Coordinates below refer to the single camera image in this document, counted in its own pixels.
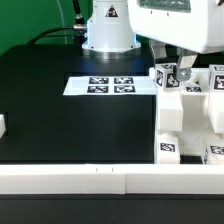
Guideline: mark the white chair back frame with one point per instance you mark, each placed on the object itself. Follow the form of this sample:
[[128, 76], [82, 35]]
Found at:
[[169, 106]]

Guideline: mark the white tagged small block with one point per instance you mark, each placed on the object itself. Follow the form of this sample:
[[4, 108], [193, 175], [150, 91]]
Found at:
[[165, 78]]

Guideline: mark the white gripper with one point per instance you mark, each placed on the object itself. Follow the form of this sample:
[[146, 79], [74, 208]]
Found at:
[[192, 25]]

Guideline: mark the white chair seat part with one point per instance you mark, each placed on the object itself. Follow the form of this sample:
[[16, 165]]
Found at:
[[195, 120]]

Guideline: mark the white front rail barrier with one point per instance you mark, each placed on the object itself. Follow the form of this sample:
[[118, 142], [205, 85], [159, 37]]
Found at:
[[111, 179]]

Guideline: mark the white part left edge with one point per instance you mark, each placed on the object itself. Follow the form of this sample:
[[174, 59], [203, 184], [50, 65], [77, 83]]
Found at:
[[2, 125]]

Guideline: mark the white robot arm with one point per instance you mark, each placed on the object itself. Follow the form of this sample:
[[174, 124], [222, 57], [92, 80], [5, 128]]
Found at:
[[109, 32]]

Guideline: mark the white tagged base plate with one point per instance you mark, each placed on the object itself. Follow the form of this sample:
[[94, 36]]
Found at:
[[114, 85]]

